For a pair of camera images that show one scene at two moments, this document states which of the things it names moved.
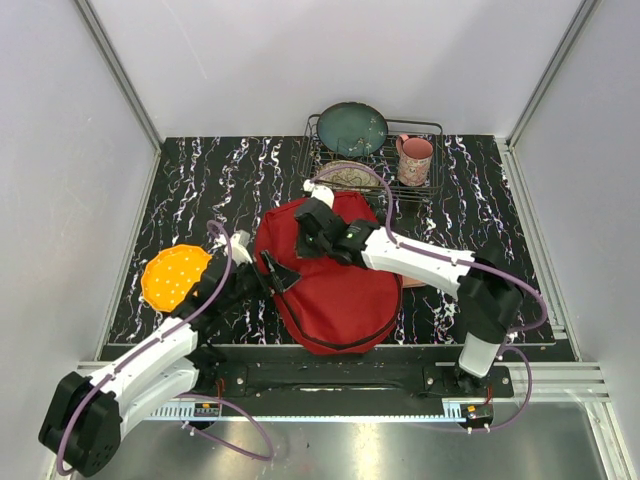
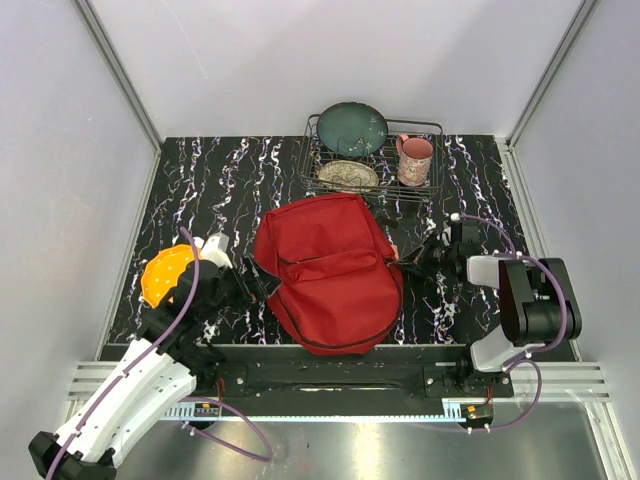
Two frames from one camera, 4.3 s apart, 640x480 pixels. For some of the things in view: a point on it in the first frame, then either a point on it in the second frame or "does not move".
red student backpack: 334,308 does not move
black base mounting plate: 345,374 does not move
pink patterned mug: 414,159 does not move
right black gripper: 302,249 to 419,255
